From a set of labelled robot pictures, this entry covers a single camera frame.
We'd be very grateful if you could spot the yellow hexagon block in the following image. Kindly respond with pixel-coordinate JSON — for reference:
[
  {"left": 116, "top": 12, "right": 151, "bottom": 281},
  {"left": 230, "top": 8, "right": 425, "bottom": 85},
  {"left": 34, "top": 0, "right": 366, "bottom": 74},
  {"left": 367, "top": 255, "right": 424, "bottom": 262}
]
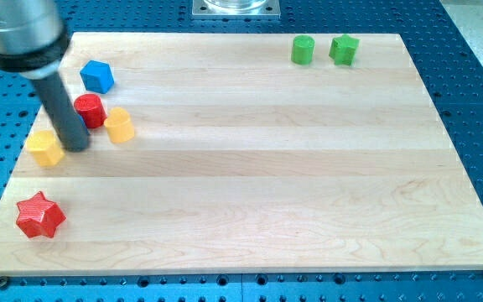
[{"left": 25, "top": 130, "right": 65, "bottom": 167}]

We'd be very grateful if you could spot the wooden board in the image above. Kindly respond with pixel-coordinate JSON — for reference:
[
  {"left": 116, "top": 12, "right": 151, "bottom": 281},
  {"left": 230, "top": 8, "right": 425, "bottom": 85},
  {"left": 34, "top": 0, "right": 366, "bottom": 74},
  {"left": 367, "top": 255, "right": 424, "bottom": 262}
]
[{"left": 0, "top": 32, "right": 483, "bottom": 276}]

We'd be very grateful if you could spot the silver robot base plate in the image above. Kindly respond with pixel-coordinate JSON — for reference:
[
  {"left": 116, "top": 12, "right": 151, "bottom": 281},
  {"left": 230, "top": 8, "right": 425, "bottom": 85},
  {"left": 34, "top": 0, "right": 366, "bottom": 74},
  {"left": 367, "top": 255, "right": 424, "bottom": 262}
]
[{"left": 191, "top": 0, "right": 281, "bottom": 20}]

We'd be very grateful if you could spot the green cylinder block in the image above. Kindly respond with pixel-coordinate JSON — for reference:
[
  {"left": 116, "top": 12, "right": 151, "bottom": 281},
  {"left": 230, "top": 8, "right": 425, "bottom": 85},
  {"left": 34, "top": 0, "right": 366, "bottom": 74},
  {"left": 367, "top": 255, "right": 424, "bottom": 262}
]
[{"left": 291, "top": 34, "right": 315, "bottom": 65}]

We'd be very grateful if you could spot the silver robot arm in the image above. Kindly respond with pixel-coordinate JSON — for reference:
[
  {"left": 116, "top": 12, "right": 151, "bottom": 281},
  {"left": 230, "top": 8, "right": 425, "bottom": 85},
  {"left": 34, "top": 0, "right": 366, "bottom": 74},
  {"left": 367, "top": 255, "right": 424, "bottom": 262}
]
[{"left": 0, "top": 0, "right": 89, "bottom": 152}]

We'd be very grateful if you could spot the yellow heart block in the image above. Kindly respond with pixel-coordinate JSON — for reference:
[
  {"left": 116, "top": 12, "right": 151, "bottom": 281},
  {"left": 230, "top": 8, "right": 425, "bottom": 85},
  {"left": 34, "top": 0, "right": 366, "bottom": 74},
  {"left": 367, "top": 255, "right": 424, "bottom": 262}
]
[{"left": 104, "top": 107, "right": 135, "bottom": 143}]

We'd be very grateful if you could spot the red star block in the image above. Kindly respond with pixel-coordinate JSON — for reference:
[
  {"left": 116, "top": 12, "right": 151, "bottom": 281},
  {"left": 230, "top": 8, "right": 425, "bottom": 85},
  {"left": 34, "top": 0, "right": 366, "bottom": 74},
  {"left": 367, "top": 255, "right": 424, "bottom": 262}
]
[{"left": 16, "top": 191, "right": 66, "bottom": 238}]

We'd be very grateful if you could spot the blue cube block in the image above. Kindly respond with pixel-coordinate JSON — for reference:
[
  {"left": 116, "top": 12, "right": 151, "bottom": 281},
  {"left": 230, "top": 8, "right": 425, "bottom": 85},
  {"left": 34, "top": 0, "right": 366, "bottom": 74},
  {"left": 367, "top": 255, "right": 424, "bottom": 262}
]
[{"left": 80, "top": 60, "right": 114, "bottom": 94}]

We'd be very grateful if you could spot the green star block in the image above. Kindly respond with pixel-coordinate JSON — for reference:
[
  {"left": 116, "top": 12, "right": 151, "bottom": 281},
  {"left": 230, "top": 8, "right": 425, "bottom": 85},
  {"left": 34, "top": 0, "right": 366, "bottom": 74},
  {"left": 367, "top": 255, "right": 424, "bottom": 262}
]
[{"left": 329, "top": 34, "right": 360, "bottom": 65}]

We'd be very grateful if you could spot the red cylinder block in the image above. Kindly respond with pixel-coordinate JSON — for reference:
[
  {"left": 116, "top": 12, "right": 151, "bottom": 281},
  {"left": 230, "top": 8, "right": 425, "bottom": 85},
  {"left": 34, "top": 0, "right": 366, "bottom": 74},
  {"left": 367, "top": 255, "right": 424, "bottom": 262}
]
[{"left": 74, "top": 94, "right": 106, "bottom": 128}]

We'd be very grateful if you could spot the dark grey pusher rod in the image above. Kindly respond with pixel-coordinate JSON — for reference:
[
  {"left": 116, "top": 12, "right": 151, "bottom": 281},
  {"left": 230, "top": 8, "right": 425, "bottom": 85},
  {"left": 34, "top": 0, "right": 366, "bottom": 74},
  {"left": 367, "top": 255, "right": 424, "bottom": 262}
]
[{"left": 31, "top": 72, "right": 90, "bottom": 152}]

